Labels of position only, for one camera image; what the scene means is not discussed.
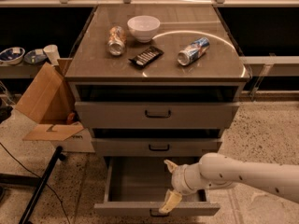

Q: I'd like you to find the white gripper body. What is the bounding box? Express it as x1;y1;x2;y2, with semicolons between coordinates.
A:
171;163;206;196

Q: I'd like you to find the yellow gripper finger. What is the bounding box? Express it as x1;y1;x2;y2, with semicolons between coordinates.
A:
164;160;178;174
159;189;182;214

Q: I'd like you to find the grey bottom drawer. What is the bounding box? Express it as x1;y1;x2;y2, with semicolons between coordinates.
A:
94;157;220;217

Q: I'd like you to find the grey drawer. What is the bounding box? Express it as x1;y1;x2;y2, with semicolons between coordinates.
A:
92;138;222;157
94;157;220;217
75;102;238;129

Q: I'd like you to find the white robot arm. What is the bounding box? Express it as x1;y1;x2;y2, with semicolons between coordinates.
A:
159;153;299;214

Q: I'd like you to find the grey middle drawer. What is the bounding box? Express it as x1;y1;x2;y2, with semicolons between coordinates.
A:
92;138;222;157

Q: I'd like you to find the grey drawer cabinet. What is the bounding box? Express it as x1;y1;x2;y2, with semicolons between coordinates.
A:
65;4;249;163

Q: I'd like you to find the grey top drawer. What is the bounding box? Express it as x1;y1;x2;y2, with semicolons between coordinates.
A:
75;102;238;129

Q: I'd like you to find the blue soda can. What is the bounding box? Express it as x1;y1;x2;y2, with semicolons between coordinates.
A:
178;37;210;66

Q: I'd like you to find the black metal stand leg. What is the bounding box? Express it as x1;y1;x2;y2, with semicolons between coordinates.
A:
0;147;65;224

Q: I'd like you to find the open cardboard box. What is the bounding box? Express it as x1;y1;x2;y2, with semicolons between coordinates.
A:
15;63;94;153

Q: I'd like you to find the white paper cup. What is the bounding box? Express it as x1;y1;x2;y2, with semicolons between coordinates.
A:
43;45;60;64

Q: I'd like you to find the blue white bowl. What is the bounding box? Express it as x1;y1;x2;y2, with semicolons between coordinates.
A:
0;47;25;65

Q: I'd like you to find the black floor cable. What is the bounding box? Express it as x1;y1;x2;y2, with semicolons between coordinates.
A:
0;142;72;224

